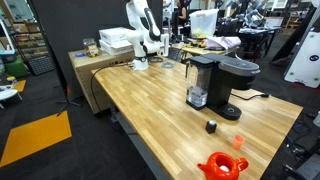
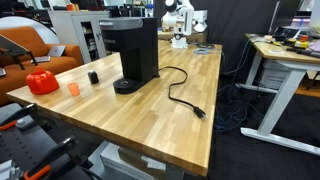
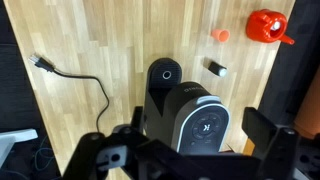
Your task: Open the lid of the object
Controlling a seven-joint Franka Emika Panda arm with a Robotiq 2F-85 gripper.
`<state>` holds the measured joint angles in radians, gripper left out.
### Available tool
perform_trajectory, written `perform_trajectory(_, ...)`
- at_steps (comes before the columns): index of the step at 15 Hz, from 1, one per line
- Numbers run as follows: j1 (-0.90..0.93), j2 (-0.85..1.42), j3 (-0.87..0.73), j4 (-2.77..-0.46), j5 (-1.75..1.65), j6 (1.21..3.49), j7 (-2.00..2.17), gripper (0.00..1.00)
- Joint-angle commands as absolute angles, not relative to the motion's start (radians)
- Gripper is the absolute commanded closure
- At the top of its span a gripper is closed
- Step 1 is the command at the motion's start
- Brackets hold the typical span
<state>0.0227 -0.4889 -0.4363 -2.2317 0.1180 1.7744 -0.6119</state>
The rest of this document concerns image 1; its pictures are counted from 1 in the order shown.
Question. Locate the black Keurig coffee maker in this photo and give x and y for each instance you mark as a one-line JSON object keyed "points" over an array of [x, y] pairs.
{"points": [[227, 73]]}

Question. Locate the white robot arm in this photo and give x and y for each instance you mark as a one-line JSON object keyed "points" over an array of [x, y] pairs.
{"points": [[145, 37]]}

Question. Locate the clear water reservoir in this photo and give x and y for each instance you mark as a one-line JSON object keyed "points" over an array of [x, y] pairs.
{"points": [[198, 79]]}

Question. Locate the small black pod cup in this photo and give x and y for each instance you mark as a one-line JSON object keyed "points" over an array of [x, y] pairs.
{"points": [[211, 126]]}

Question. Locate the white stacked boxes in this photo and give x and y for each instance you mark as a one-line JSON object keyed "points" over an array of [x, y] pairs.
{"points": [[114, 42]]}

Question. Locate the clear plastic bin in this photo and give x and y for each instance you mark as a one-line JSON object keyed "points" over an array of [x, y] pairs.
{"points": [[203, 23]]}

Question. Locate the cardboard box cabinet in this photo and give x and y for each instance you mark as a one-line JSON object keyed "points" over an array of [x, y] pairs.
{"points": [[84, 67]]}

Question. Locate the small orange plastic cup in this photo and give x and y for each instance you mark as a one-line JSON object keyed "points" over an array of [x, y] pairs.
{"points": [[238, 141]]}

